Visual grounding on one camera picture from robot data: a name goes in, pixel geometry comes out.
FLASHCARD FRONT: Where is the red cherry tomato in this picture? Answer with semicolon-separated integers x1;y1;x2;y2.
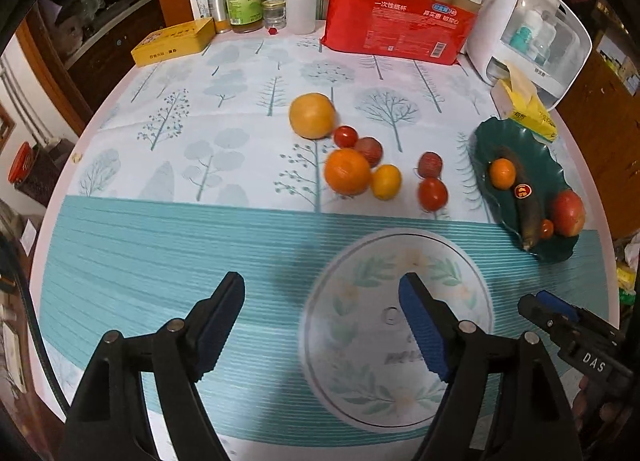
418;177;448;212
539;218;554;240
333;125;359;148

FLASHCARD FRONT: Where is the red yellow apple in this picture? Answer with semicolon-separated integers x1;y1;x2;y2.
550;189;586;237

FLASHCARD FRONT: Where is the dark overripe banana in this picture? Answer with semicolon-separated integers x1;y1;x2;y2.
498;146;542;252

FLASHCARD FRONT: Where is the small orange tangerine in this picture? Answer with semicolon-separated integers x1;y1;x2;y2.
489;158;516;190

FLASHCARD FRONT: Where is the small yellow kumquat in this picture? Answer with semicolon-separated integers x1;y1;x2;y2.
370;164;402;201

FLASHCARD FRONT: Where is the large orange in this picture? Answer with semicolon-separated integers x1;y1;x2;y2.
323;148;371;196

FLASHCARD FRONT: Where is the pale yellow orange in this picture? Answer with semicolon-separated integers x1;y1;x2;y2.
288;93;336;140

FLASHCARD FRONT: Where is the right hand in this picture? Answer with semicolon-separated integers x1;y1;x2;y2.
572;375;632;431

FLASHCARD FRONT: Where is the dark green scalloped plate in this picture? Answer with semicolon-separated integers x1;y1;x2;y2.
471;118;578;263

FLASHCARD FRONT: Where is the printed tablecloth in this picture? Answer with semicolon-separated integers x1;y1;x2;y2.
32;34;618;460

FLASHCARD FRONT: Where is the brown wooden cabinet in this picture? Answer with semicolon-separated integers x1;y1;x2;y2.
558;52;640;239

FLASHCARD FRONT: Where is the yellow tissue pack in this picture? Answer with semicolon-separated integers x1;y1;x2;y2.
490;62;558;143

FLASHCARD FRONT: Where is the yellow tin box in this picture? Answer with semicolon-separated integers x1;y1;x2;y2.
131;18;216;67

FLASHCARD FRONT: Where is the white cosmetics storage box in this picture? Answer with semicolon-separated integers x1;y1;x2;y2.
465;0;592;109

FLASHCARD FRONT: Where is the small glass jar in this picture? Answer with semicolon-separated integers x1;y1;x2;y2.
262;0;286;30

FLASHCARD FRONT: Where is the small metal tin can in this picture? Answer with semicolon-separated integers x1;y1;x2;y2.
207;0;231;33

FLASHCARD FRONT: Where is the red paper cup package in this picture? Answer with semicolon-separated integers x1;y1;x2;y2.
322;0;491;65

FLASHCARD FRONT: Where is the white squeeze wash bottle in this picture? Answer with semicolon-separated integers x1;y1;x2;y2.
285;0;317;36

